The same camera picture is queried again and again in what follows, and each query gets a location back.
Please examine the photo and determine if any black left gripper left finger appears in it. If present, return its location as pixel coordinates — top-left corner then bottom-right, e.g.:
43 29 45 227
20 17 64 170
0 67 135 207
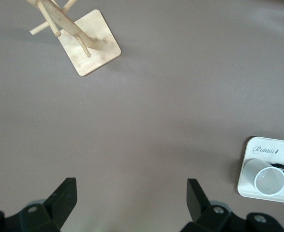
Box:
0 177 77 232

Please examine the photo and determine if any white smiley mug black handle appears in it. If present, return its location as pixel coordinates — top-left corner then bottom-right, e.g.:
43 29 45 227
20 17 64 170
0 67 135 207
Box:
243 158 284 196

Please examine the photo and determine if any brown table mat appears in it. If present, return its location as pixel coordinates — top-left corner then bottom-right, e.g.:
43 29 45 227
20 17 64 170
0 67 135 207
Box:
0 0 284 232

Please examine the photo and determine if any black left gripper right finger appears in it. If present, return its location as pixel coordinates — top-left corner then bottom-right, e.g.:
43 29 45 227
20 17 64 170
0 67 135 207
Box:
181 178 284 232

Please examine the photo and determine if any wooden cup rack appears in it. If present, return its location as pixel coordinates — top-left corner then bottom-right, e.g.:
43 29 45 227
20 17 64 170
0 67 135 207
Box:
27 0 122 77

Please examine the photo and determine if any white tray with rabbit print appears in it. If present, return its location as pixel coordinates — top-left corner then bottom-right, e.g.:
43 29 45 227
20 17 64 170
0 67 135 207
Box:
237 136 284 205

